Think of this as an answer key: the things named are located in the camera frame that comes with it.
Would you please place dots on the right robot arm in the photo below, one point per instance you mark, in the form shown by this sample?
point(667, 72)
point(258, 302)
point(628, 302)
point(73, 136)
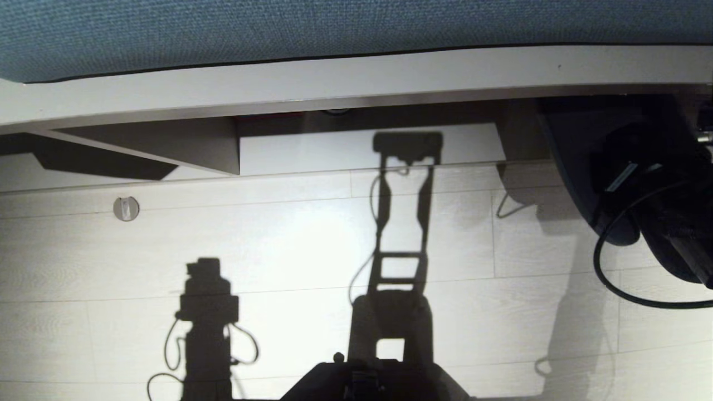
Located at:
point(677, 228)

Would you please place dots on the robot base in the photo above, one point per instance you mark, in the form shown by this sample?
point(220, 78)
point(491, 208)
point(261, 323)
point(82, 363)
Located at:
point(373, 384)

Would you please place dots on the blue fabric mattress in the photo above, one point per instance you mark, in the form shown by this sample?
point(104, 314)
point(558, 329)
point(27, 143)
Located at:
point(278, 28)

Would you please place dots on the round metal floor stopper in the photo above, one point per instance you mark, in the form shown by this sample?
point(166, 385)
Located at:
point(126, 209)

